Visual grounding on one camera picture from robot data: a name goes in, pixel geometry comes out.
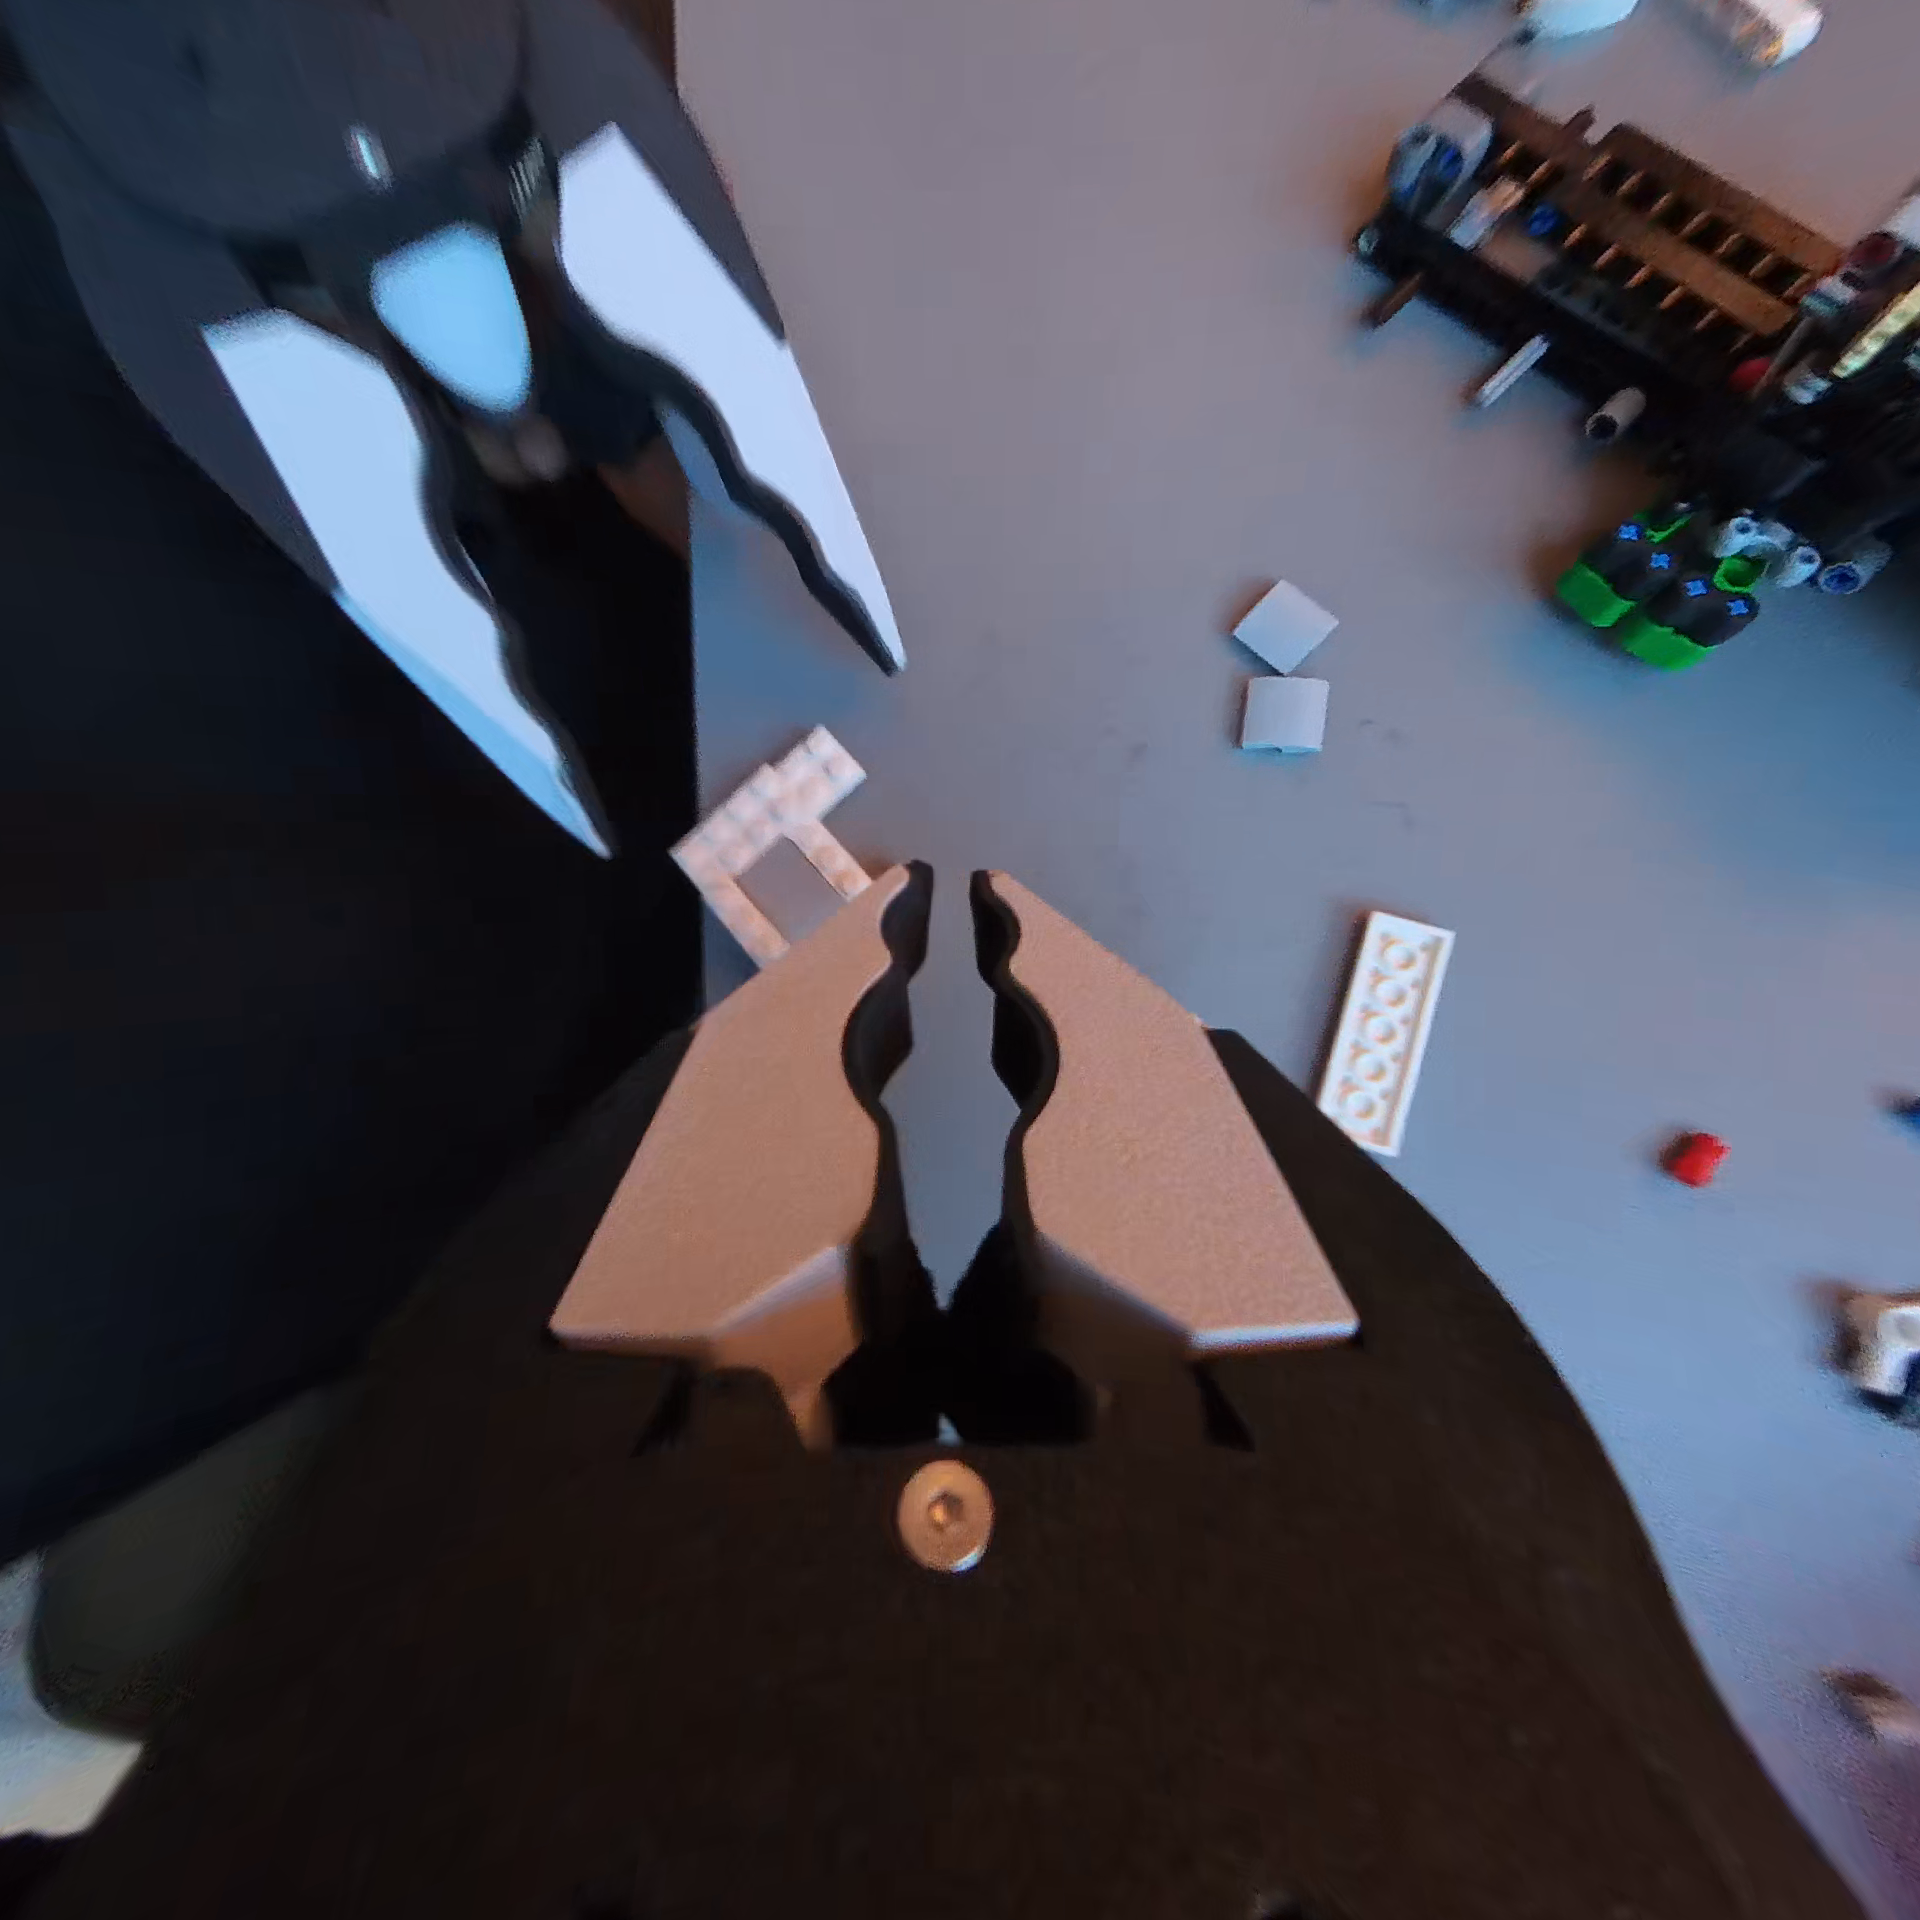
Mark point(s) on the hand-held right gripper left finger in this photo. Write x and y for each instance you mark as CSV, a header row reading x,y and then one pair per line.
x,y
721,1184

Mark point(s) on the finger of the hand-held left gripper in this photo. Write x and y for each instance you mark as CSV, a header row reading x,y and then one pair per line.
x,y
346,480
691,316

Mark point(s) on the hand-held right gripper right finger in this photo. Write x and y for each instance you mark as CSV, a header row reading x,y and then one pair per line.
x,y
1186,1184

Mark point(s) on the long white lego plate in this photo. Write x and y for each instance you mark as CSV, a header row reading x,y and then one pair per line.
x,y
1387,1031

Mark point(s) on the white lego frame plate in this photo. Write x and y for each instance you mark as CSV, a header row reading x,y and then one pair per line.
x,y
780,786

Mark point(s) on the white curved lego tile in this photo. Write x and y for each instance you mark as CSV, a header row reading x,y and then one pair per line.
x,y
1285,626
1285,713

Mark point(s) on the small red lego piece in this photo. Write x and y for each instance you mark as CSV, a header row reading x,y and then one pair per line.
x,y
1695,1156

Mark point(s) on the white black lego piece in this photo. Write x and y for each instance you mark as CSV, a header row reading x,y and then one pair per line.
x,y
1886,1343

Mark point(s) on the green black lego wheel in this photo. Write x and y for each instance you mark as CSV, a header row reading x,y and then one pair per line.
x,y
1687,626
1609,578

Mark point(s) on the grey lego connector cluster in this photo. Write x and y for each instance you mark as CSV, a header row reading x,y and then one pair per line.
x,y
1794,556

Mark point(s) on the white rounded lego piece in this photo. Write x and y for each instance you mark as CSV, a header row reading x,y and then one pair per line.
x,y
1575,12

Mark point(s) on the black lego technic assembly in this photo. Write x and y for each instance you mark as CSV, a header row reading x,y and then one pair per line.
x,y
1666,254

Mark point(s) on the white brown lego piece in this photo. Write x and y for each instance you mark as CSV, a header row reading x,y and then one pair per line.
x,y
1759,24

